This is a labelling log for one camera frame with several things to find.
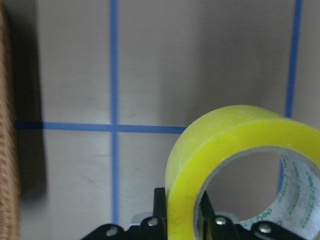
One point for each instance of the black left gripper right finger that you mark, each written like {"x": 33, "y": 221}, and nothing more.
{"x": 220, "y": 227}

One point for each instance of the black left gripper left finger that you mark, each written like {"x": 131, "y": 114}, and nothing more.
{"x": 153, "y": 227}

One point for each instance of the yellow tape roll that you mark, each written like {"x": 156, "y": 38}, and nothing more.
{"x": 227, "y": 133}

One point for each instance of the brown wicker basket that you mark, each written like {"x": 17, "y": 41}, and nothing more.
{"x": 9, "y": 174}

